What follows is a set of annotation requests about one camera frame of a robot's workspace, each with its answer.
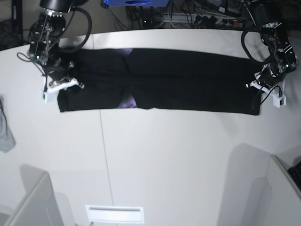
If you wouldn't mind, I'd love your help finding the white partition panel right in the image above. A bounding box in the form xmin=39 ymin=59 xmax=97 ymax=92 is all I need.
xmin=250 ymin=155 xmax=301 ymax=226

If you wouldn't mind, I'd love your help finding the white partition panel left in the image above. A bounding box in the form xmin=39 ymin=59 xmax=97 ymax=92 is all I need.
xmin=0 ymin=171 xmax=64 ymax=226

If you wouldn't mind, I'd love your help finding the white partition panel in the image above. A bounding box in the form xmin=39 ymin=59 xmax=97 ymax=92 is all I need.
xmin=250 ymin=155 xmax=301 ymax=226
xmin=0 ymin=171 xmax=64 ymax=226

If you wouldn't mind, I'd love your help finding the blue box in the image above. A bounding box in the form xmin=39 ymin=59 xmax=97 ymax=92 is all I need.
xmin=104 ymin=0 xmax=169 ymax=7

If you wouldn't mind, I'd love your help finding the grey cloth at table edge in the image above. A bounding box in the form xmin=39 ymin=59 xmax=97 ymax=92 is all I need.
xmin=0 ymin=96 xmax=16 ymax=153

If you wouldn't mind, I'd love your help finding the black T-shirt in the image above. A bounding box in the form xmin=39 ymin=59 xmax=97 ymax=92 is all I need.
xmin=57 ymin=48 xmax=261 ymax=115

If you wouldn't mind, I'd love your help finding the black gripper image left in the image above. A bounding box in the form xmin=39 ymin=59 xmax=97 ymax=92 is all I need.
xmin=42 ymin=58 xmax=84 ymax=92

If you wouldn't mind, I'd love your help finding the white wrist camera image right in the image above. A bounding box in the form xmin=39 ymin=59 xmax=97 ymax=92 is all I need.
xmin=273 ymin=95 xmax=286 ymax=108

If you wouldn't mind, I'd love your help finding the black keyboard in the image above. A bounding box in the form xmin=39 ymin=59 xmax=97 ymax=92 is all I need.
xmin=288 ymin=162 xmax=301 ymax=189

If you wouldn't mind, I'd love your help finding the white power strip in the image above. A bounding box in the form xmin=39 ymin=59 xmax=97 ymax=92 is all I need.
xmin=194 ymin=15 xmax=241 ymax=25

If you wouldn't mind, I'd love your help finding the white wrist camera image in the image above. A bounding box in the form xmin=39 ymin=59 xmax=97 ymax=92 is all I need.
xmin=273 ymin=95 xmax=286 ymax=108
xmin=41 ymin=91 xmax=54 ymax=103

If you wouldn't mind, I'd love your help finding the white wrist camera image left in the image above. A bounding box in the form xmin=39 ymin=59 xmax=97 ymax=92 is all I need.
xmin=41 ymin=91 xmax=54 ymax=103

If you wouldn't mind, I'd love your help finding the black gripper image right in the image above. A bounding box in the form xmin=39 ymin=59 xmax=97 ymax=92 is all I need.
xmin=245 ymin=63 xmax=285 ymax=99

